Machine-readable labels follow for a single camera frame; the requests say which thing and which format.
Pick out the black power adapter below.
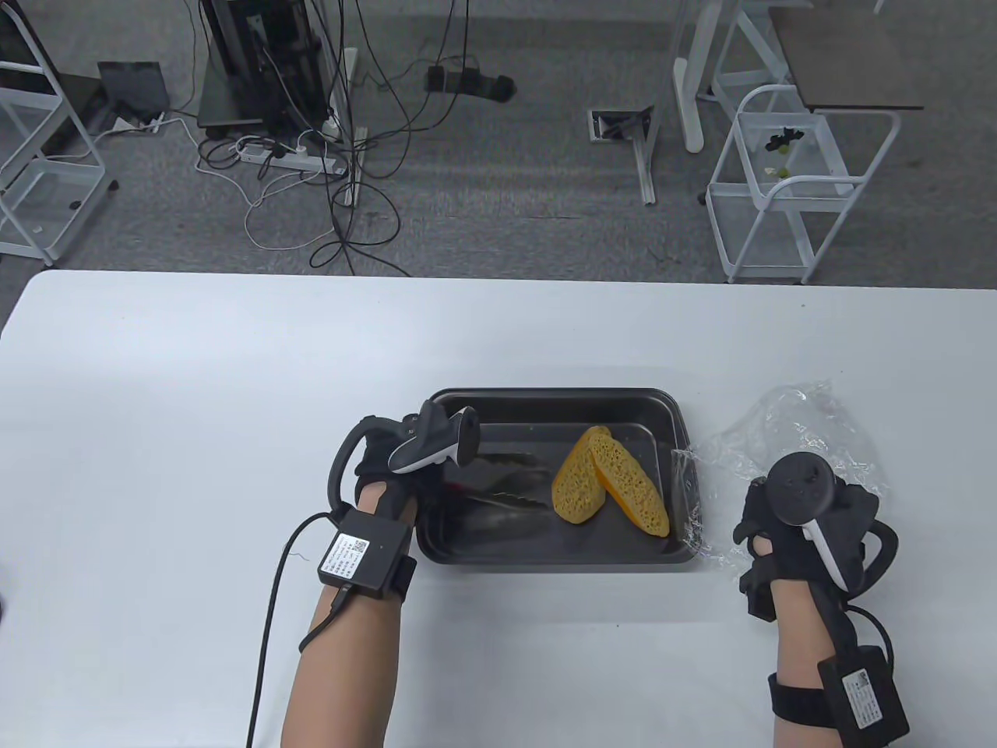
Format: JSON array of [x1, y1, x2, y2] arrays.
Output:
[[425, 65, 516, 102]]

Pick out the floor socket box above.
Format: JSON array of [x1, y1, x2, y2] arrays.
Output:
[[587, 107, 651, 143]]

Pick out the red-handled metal tongs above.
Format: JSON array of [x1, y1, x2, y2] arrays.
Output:
[[448, 448, 550, 515]]

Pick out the brown side table top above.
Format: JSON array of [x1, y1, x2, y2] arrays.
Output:
[[767, 6, 925, 114]]

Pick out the empty white rolling cart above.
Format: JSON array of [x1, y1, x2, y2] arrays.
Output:
[[0, 61, 110, 266]]

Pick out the white cart with small items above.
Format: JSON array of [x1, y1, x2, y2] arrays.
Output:
[[707, 84, 903, 285]]

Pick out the long yellow bread slice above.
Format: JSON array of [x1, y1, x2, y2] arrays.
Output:
[[588, 427, 671, 538]]

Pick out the black computer tower stand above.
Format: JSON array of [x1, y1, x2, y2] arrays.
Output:
[[196, 0, 347, 133]]

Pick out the white desk leg frame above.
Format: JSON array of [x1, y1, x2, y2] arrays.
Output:
[[635, 0, 795, 205]]

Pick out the person's right forearm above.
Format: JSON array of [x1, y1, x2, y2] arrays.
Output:
[[767, 580, 846, 748]]

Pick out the white floor cable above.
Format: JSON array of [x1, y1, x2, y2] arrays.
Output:
[[93, 109, 351, 252]]

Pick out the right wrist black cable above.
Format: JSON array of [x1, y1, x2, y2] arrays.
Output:
[[849, 604, 897, 663]]

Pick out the tangle of black floor cables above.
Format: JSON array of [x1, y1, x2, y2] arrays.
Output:
[[308, 0, 476, 277]]

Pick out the black-white hand controller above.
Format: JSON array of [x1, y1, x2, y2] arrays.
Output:
[[767, 454, 900, 601], [327, 397, 482, 515]]

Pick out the person's left forearm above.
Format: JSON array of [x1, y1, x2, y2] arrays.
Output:
[[282, 479, 410, 748]]

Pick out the person's left hand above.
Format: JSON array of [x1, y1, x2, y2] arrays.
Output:
[[352, 419, 454, 542]]

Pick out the right black-white hand controller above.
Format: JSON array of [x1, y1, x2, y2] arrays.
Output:
[[767, 454, 900, 601]]

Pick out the dark laptop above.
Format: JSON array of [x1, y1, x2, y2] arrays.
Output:
[[97, 61, 171, 122]]

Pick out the black flat panel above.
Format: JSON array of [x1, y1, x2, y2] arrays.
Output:
[[0, 0, 106, 157]]

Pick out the left black-white hand controller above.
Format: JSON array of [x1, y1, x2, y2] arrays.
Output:
[[327, 397, 482, 515]]

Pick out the clear plastic bakery bag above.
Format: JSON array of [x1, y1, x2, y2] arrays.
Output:
[[670, 380, 889, 581]]

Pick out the wrist black sensor box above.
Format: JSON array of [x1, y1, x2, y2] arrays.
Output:
[[317, 506, 417, 601], [767, 647, 911, 733]]

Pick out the white power strip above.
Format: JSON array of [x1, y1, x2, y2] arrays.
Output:
[[236, 140, 347, 176]]

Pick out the round yellow bread slice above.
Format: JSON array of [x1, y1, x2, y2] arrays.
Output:
[[551, 429, 610, 524]]

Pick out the dark metal baking tray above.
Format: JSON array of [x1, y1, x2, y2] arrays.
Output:
[[417, 387, 703, 573]]

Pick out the right wrist black sensor box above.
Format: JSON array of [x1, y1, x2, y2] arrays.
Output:
[[767, 647, 911, 733]]

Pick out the person's right hand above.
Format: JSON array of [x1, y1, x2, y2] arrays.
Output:
[[732, 477, 881, 622]]

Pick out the left wrist black sensor box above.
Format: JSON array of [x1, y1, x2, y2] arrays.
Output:
[[317, 506, 417, 601]]

